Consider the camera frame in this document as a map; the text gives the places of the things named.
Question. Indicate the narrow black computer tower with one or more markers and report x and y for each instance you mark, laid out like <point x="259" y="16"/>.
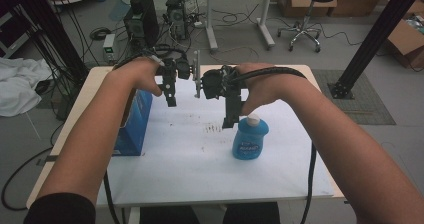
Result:
<point x="177" y="15"/>

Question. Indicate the person's left hand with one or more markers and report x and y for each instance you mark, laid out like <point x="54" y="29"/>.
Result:
<point x="140" y="75"/>

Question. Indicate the blue bottle with white cap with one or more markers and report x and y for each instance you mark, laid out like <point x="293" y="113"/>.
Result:
<point x="250" y="140"/>

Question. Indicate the black metal post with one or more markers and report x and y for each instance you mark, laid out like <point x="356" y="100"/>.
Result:
<point x="56" y="30"/>
<point x="373" y="40"/>

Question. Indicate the person's right hand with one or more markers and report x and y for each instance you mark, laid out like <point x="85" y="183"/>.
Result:
<point x="266" y="84"/>

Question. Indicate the black tape strip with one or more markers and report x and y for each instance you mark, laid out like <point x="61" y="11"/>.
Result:
<point x="45" y="159"/>

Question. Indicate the white cloth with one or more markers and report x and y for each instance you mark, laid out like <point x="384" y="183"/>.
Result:
<point x="20" y="84"/>

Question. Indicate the grey floor mat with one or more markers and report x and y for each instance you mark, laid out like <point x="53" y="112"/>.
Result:
<point x="370" y="107"/>

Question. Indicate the wide black computer tower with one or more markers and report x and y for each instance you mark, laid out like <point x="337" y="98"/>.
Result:
<point x="141" y="22"/>

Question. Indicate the person's black pants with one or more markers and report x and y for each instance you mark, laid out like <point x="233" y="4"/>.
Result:
<point x="166" y="215"/>

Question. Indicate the person's black sleeve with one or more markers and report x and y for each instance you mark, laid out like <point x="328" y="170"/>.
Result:
<point x="61" y="210"/>

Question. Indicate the white table leg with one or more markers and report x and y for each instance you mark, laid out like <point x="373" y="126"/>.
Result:
<point x="134" y="215"/>

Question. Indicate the open cardboard box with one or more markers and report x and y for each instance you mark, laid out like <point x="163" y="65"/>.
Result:
<point x="406" y="40"/>

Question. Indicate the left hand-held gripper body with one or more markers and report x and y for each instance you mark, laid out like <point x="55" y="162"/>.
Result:
<point x="173" y="67"/>

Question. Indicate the white power strip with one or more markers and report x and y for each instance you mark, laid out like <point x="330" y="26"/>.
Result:
<point x="198" y="24"/>

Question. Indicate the grey metal rack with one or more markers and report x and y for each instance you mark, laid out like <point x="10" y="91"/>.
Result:
<point x="13" y="34"/>

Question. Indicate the white foam board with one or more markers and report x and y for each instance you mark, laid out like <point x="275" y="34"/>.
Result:
<point x="200" y="170"/>

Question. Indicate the blue cardboard box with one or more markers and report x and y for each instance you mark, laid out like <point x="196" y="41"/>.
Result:
<point x="136" y="127"/>

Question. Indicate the white power supply unit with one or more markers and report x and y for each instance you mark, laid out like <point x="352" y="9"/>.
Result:
<point x="109" y="47"/>

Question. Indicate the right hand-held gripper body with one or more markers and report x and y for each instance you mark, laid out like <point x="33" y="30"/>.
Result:
<point x="220" y="84"/>

